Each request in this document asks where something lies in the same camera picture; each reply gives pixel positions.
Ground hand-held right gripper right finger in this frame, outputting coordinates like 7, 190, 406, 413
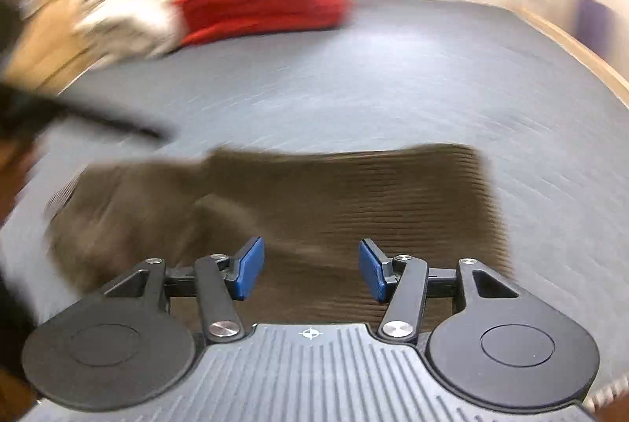
358, 238, 522, 345

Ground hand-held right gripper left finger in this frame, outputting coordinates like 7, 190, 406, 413
101, 235, 267, 345

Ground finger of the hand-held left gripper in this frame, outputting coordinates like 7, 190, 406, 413
49, 104, 172, 143

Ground brown corduroy pants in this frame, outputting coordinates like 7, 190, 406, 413
45, 143, 516, 335

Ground beige towel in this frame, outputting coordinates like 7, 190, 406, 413
71, 0, 191, 60

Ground grey quilted mattress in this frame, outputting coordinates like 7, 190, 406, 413
0, 0, 629, 405

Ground purple object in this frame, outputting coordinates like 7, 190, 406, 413
574, 0, 618, 60

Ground tan bed frame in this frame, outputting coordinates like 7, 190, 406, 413
0, 0, 629, 109

